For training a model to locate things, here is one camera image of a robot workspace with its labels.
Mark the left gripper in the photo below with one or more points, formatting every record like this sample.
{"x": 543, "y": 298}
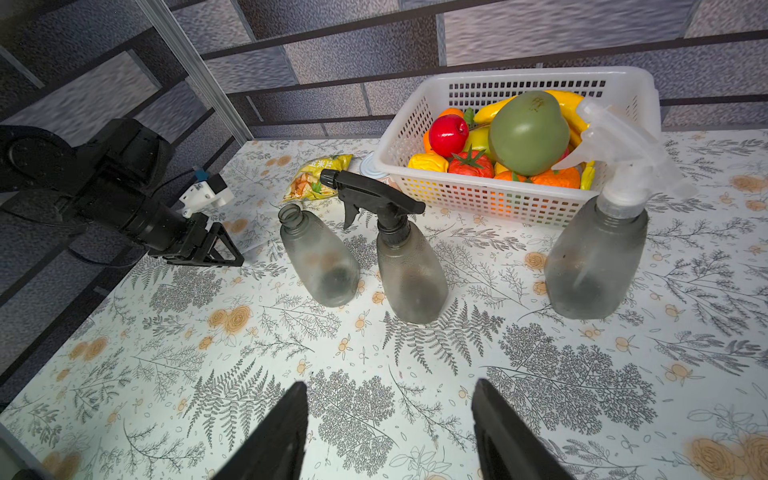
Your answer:
{"x": 201, "y": 245}

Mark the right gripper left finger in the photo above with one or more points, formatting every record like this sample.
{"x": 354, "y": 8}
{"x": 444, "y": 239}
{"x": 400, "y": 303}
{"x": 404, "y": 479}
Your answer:
{"x": 276, "y": 448}

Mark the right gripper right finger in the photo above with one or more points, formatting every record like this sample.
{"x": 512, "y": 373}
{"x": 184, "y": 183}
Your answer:
{"x": 507, "y": 449}

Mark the grey translucent spray bottle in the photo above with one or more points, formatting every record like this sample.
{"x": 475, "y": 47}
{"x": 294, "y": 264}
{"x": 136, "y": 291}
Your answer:
{"x": 324, "y": 264}
{"x": 592, "y": 264}
{"x": 413, "y": 279}

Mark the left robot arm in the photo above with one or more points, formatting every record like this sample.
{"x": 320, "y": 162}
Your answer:
{"x": 112, "y": 179}

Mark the yellow snack bag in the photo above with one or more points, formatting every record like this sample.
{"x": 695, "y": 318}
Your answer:
{"x": 306, "y": 184}

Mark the tin can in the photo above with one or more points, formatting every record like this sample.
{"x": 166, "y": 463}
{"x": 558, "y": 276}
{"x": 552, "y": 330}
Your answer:
{"x": 368, "y": 169}

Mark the yellow lemon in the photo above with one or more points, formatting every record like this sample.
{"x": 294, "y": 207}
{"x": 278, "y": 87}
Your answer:
{"x": 428, "y": 162}

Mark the white plastic basket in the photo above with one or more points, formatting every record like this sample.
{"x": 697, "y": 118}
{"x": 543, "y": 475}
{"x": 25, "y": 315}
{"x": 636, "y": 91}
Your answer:
{"x": 481, "y": 95}

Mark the red apple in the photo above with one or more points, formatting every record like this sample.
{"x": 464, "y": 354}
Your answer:
{"x": 448, "y": 135}

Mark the green round fruit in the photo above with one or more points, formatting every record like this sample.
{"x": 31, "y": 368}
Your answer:
{"x": 529, "y": 134}

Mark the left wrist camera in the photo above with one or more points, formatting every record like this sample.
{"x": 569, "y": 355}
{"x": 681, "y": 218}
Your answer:
{"x": 208, "y": 190}

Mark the left aluminium frame post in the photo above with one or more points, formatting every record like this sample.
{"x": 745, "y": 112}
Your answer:
{"x": 172, "y": 33}

